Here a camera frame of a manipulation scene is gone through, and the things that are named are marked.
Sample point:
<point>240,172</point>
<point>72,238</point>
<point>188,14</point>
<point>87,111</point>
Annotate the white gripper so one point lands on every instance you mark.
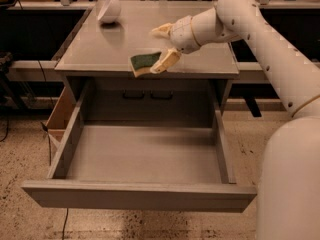
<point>182,34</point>

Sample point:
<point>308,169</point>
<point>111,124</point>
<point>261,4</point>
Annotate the green and yellow sponge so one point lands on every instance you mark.
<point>141,64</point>

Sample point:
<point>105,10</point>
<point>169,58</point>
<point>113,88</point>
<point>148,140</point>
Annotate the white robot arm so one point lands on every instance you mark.
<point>288,201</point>

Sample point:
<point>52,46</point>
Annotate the grey cabinet with counter top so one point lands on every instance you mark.
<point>96,69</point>

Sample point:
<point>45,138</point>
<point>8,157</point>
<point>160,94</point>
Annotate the open grey top drawer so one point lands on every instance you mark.
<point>141,168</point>

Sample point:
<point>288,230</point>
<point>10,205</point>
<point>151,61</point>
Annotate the white bowl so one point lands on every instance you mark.
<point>109,12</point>

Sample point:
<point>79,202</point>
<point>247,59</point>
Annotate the right black cabinet door handle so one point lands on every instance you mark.
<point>161,95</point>

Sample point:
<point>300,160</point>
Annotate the black cabinet door handle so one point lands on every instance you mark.
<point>161,95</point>
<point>133,94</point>

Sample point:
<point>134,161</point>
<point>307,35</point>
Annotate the left black cabinet door handle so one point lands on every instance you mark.
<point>133,94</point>

